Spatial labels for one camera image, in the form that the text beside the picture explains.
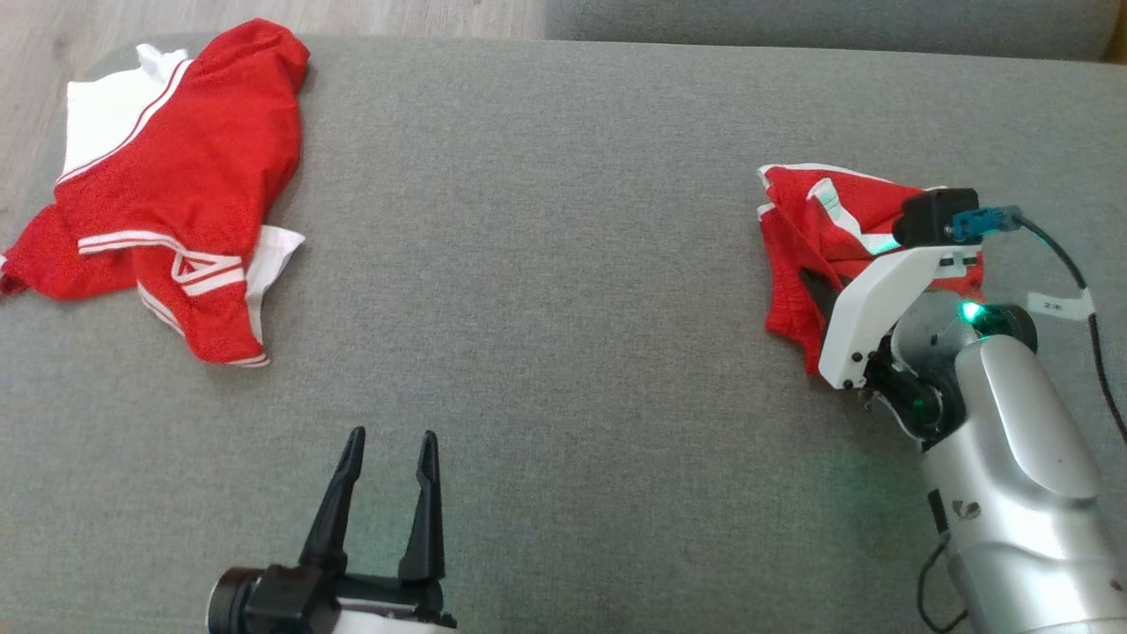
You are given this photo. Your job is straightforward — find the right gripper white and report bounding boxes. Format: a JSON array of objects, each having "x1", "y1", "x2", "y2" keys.
[{"x1": 799, "y1": 247, "x2": 982, "y2": 443}]

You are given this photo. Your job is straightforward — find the thin black camera cable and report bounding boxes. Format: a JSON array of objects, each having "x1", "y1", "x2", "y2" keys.
[{"x1": 1011, "y1": 211, "x2": 1127, "y2": 446}]

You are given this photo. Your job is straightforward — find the white cable label tag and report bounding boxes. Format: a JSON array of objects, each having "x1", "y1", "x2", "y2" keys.
[{"x1": 1027, "y1": 291, "x2": 1096, "y2": 323}]

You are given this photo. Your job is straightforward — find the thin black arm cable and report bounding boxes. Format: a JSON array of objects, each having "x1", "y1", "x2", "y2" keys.
[{"x1": 916, "y1": 528, "x2": 969, "y2": 634}]

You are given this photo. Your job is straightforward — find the large grey sofa seat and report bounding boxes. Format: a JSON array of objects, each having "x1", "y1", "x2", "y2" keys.
[{"x1": 0, "y1": 33, "x2": 1127, "y2": 634}]

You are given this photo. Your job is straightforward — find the red white sports jersey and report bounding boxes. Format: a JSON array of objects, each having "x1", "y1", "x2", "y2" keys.
[{"x1": 0, "y1": 18, "x2": 311, "y2": 368}]

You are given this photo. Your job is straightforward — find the blue cable connector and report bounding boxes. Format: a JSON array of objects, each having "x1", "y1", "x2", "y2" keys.
[{"x1": 951, "y1": 205, "x2": 1024, "y2": 244}]

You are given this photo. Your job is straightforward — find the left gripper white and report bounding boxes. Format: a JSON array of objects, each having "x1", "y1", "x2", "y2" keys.
[{"x1": 298, "y1": 426, "x2": 459, "y2": 634}]

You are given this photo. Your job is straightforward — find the red white sports shorts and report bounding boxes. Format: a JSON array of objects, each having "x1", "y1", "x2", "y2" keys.
[{"x1": 757, "y1": 163, "x2": 985, "y2": 375}]

